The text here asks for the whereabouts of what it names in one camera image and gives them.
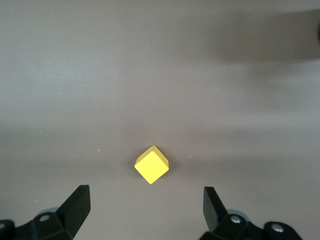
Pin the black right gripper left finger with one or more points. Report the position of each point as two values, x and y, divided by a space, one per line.
75 207

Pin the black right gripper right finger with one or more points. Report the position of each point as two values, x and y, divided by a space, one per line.
212 210

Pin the yellow wooden block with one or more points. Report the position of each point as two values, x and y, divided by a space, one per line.
151 166

